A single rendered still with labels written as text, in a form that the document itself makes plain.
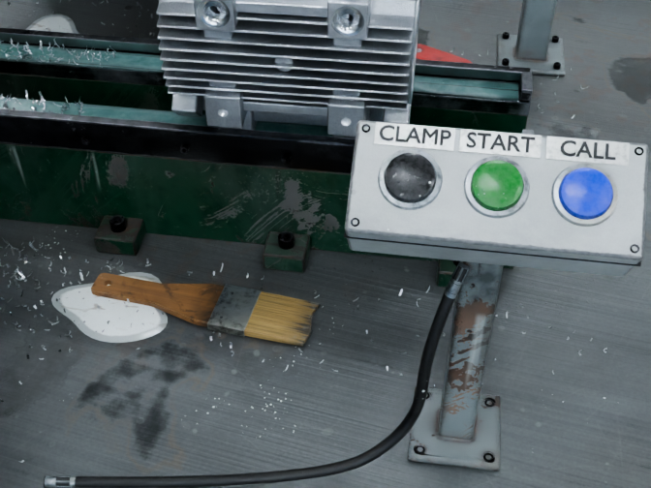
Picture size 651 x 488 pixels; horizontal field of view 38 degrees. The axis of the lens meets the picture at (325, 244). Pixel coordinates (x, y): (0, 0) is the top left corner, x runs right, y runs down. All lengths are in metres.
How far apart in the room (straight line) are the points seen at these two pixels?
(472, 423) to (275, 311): 0.21
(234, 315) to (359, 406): 0.14
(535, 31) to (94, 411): 0.67
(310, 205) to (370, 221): 0.31
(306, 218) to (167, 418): 0.23
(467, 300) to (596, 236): 0.11
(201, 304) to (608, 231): 0.40
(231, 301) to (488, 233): 0.35
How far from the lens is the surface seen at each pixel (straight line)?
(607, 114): 1.10
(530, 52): 1.16
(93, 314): 0.85
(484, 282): 0.61
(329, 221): 0.86
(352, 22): 0.71
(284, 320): 0.82
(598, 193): 0.55
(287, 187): 0.84
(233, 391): 0.78
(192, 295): 0.84
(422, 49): 1.14
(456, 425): 0.73
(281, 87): 0.76
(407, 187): 0.54
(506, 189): 0.54
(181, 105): 0.80
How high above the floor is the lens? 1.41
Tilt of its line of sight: 43 degrees down
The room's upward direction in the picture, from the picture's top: straight up
